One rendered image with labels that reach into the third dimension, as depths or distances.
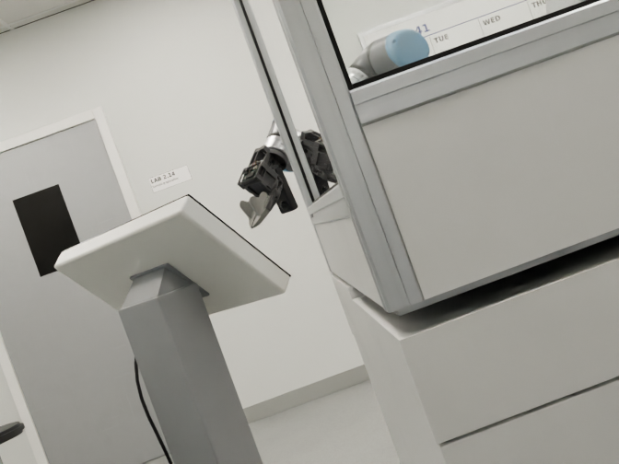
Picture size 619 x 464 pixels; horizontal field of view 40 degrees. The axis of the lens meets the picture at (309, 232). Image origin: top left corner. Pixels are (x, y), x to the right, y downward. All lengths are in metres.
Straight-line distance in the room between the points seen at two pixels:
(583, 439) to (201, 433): 1.11
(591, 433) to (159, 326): 1.14
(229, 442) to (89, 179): 3.61
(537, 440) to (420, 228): 0.25
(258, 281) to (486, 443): 1.00
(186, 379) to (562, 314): 1.11
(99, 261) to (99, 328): 3.38
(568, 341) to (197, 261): 1.08
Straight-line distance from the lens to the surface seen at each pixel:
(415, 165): 0.88
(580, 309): 0.92
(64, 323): 5.42
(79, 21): 5.56
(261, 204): 2.01
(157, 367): 1.93
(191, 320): 1.89
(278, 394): 5.35
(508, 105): 0.91
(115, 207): 5.31
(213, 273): 1.86
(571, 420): 0.94
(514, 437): 0.92
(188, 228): 1.74
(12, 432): 4.29
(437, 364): 0.89
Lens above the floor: 1.06
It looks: 1 degrees down
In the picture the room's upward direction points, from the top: 20 degrees counter-clockwise
